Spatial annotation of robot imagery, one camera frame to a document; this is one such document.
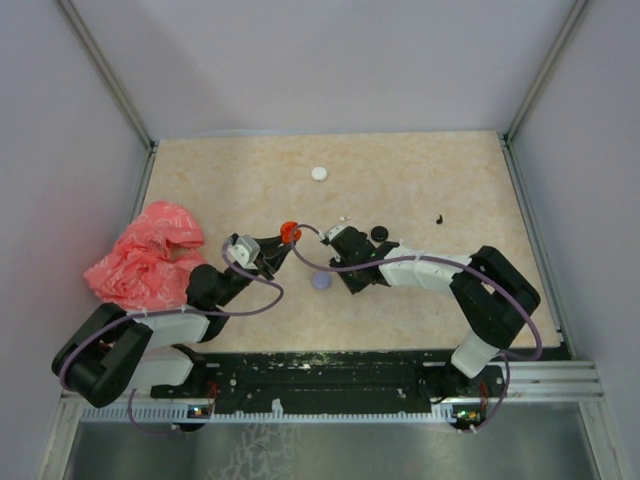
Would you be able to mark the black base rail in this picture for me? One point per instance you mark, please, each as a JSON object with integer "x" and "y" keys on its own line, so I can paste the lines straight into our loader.
{"x": 367, "y": 382}

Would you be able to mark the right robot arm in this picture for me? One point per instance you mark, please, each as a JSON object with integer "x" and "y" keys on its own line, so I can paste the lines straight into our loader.
{"x": 493, "y": 296}

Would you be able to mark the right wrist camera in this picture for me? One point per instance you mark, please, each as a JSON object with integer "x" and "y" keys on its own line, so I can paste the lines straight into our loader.
{"x": 331, "y": 233}

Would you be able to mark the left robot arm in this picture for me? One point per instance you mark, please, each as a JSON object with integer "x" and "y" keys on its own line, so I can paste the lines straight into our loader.
{"x": 114, "y": 351}

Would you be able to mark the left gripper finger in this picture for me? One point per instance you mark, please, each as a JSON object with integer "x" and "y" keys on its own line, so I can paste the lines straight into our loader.
{"x": 278, "y": 256}
{"x": 273, "y": 244}

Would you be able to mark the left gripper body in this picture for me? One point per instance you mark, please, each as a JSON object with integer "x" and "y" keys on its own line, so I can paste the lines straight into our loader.
{"x": 261, "y": 263}

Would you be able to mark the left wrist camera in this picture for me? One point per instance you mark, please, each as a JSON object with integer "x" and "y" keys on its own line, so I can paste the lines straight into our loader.
{"x": 244, "y": 250}

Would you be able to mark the orange charging case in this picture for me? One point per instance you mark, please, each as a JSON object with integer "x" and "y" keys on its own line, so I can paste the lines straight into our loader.
{"x": 290, "y": 232}

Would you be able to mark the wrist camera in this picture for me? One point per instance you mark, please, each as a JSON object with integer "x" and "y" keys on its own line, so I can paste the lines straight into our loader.
{"x": 244, "y": 250}
{"x": 331, "y": 233}

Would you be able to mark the white charging case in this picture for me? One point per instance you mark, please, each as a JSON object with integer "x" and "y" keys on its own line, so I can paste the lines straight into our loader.
{"x": 319, "y": 174}

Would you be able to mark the purple charging case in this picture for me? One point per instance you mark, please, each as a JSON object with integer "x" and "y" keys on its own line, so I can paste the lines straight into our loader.
{"x": 321, "y": 281}

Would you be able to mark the pink plastic bag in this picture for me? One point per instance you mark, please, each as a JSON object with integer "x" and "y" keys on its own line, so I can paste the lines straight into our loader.
{"x": 150, "y": 264}

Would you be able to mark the black charging case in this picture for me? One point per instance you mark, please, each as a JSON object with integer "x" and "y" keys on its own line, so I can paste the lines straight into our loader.
{"x": 379, "y": 233}

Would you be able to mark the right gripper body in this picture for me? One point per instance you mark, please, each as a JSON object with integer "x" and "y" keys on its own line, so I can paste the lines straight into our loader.
{"x": 352, "y": 279}

